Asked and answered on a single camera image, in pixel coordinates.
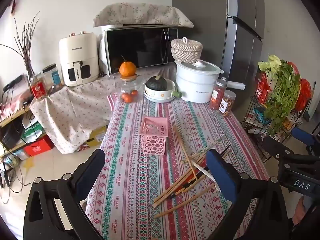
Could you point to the glass jar with wooden lid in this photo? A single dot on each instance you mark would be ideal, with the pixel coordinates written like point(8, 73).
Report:
point(128, 85)

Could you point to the tall red-lidded jar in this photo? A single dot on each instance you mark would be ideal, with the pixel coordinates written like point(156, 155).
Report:
point(217, 95)

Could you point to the white plastic spoon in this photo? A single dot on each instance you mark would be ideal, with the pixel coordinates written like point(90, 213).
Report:
point(202, 169)

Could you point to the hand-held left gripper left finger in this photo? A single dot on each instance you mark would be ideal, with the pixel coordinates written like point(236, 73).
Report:
point(90, 175)

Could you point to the woven lidded basket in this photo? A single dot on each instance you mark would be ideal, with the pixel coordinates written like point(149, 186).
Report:
point(186, 51)

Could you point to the yellow cardboard box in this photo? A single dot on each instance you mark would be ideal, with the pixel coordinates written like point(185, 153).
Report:
point(96, 136)

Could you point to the red box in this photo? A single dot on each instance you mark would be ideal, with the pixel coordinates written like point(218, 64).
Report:
point(37, 147)

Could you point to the striped patterned tablecloth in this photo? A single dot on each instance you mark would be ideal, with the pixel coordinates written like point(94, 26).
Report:
point(135, 180)

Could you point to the grey refrigerator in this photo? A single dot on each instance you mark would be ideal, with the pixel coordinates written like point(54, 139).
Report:
point(212, 17)

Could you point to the person's right hand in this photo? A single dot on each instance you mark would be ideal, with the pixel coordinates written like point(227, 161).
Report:
point(301, 210)

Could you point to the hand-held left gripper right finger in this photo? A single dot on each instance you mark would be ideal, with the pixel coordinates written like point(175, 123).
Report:
point(220, 175)

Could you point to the glass jar with black lid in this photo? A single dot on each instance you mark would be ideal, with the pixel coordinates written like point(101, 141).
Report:
point(53, 77)

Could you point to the pile of wooden chopsticks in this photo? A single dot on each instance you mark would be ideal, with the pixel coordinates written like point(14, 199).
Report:
point(176, 187)

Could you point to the white electric pot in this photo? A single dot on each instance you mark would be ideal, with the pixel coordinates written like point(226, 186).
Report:
point(195, 85)

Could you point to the bunch of leafy greens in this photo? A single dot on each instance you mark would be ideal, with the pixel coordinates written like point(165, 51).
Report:
point(282, 95)

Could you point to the floral microwave cover cloth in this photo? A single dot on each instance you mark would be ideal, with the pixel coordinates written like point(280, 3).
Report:
point(142, 13)

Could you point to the red mesh bag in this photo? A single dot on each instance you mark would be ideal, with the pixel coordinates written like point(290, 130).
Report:
point(304, 93)

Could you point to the black microwave oven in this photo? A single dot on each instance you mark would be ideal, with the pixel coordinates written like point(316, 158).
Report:
point(135, 47)

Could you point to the cream air fryer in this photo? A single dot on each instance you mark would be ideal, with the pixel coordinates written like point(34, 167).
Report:
point(77, 55)

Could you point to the pale green lettuce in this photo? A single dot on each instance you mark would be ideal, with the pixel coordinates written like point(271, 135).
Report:
point(271, 63)

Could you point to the large orange citrus fruit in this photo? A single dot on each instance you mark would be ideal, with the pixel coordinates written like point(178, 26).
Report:
point(127, 68)

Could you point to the small tangerine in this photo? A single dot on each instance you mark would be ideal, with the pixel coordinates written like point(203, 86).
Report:
point(134, 93)
point(126, 97)

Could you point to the pink plastic basket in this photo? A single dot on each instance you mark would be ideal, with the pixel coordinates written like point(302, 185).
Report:
point(153, 137)

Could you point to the green kabocha squash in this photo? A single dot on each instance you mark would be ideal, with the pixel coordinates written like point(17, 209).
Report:
point(156, 83)

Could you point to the white ceramic casserole dish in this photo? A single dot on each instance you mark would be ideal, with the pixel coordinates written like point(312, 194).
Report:
point(160, 95)

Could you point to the red packet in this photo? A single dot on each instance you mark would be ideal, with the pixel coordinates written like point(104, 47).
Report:
point(262, 88)

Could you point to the wooden shelf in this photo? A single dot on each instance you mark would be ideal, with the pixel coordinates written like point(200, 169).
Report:
point(15, 116)

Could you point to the short clear snack jar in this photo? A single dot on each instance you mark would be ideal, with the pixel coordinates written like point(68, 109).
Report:
point(227, 103)

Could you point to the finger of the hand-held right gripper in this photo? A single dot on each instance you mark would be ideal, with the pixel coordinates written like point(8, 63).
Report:
point(275, 146)
point(303, 135)

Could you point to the red label bottle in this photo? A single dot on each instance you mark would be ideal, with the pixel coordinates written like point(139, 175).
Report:
point(38, 90)

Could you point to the dried branches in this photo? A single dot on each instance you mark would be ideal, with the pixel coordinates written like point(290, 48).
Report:
point(25, 47)

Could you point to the floral cabinet cover cloth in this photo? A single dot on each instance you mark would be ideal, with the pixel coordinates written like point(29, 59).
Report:
point(75, 110)

